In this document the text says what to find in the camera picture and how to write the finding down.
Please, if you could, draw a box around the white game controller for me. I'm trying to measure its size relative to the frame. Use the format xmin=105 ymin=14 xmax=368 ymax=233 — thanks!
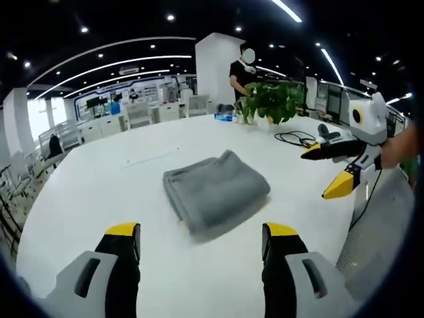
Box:
xmin=317 ymin=123 xmax=352 ymax=145

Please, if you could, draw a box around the black jacket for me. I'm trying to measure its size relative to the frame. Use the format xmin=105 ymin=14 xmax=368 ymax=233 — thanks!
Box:
xmin=48 ymin=134 xmax=64 ymax=158

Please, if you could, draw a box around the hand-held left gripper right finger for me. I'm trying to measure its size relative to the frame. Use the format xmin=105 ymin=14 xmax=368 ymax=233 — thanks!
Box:
xmin=260 ymin=221 xmax=352 ymax=318

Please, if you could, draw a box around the white table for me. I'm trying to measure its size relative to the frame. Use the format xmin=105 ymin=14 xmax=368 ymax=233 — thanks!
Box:
xmin=15 ymin=114 xmax=368 ymax=318

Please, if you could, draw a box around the white square pillar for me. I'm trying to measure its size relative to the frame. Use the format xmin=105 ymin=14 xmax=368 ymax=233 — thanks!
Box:
xmin=194 ymin=32 xmax=246 ymax=100

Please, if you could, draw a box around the green potted plant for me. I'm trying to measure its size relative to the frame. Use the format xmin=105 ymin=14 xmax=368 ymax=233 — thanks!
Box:
xmin=243 ymin=81 xmax=305 ymax=126

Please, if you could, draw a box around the white mesh office chair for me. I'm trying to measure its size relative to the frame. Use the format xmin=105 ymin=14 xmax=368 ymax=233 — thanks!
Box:
xmin=127 ymin=101 xmax=153 ymax=129
xmin=187 ymin=94 xmax=211 ymax=117

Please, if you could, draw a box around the black monitor screen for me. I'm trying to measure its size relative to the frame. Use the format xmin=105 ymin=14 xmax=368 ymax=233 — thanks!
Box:
xmin=86 ymin=97 xmax=109 ymax=109

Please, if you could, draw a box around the coiled black cable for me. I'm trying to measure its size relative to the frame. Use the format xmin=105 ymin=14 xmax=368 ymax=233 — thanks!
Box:
xmin=274 ymin=130 xmax=319 ymax=148

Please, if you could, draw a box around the person's right hand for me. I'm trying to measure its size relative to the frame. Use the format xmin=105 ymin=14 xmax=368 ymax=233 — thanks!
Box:
xmin=380 ymin=134 xmax=410 ymax=169

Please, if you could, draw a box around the clear glass vase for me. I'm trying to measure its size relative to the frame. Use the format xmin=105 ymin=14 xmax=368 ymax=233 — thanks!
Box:
xmin=238 ymin=105 xmax=258 ymax=126

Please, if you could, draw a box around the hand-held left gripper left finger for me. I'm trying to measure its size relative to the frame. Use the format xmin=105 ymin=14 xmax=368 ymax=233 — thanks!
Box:
xmin=54 ymin=221 xmax=142 ymax=318

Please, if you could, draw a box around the grey towel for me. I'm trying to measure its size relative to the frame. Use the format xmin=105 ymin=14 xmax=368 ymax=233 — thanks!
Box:
xmin=162 ymin=149 xmax=272 ymax=244

